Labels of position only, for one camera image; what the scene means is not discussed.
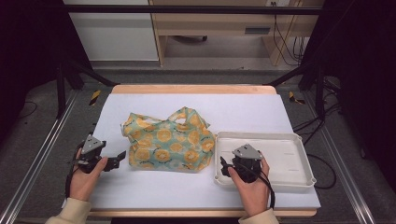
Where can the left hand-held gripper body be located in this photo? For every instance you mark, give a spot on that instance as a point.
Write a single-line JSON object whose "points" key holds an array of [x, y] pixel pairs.
{"points": [[92, 145]]}

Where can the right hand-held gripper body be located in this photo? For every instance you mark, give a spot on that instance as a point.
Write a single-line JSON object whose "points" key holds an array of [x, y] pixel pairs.
{"points": [[247, 161]]}

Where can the fruit print shopping bag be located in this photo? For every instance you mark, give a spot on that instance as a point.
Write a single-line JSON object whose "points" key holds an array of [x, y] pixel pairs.
{"points": [[169, 143]]}

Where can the person's right hand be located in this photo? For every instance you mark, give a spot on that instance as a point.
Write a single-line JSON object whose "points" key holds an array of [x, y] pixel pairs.
{"points": [[253, 194]]}

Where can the person's left hand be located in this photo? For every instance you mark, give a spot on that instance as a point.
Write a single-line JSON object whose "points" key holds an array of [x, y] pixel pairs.
{"points": [[84, 182]]}

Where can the white plastic tray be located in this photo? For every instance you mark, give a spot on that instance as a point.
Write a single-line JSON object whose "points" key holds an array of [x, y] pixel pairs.
{"points": [[280, 158]]}

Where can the yellow black tape strip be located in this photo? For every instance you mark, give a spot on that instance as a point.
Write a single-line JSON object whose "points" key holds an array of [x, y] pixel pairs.
{"points": [[95, 97], [294, 98]]}

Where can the black metal stand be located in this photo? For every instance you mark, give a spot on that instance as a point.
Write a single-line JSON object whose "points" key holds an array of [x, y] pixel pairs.
{"points": [[62, 90], [319, 93]]}

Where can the white table mat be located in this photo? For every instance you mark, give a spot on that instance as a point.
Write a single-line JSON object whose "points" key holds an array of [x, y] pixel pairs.
{"points": [[193, 105]]}

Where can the white cabinet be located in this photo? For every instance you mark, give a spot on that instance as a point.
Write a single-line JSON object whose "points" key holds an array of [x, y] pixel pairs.
{"points": [[115, 34]]}

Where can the black curtain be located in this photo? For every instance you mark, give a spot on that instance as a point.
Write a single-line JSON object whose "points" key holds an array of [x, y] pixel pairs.
{"points": [[364, 77], [28, 46]]}

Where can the wooden desk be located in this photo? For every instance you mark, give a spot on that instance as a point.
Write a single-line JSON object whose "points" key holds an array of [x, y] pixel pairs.
{"points": [[218, 21]]}

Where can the aluminium floor rail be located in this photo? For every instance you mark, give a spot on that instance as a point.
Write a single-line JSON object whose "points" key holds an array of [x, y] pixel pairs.
{"points": [[342, 168], [40, 155]]}

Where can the black horizontal frame bar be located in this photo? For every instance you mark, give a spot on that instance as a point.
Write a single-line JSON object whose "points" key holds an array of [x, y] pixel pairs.
{"points": [[186, 9]]}

